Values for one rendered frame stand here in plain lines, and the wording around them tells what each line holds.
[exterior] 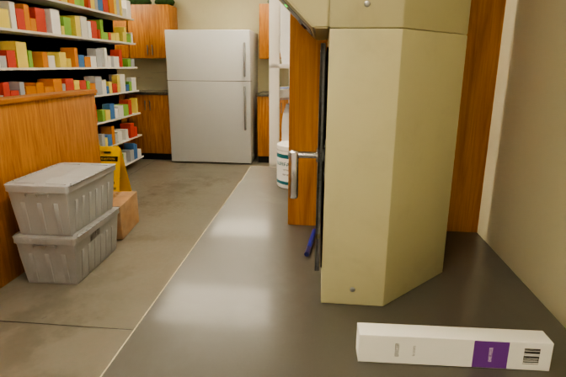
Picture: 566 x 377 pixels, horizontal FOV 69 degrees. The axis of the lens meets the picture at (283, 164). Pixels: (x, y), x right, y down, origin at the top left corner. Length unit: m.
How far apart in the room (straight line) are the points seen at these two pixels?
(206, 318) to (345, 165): 0.35
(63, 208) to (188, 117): 3.36
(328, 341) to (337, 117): 0.35
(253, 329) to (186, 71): 5.27
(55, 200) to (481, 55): 2.39
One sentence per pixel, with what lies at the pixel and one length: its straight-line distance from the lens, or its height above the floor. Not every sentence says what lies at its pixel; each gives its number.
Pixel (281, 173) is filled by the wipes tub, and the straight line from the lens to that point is 1.43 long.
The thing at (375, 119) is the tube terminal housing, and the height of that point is 1.27.
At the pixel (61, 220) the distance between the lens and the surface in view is 2.85.
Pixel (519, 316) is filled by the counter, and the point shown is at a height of 0.94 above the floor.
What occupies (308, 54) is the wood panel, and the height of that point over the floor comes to 1.38.
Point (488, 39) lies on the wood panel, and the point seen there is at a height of 1.41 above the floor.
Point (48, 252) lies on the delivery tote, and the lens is 2.97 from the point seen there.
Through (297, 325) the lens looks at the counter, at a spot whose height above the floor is 0.94.
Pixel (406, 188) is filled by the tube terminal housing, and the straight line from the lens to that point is 0.74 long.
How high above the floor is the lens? 1.35
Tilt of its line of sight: 14 degrees down
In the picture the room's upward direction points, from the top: straight up
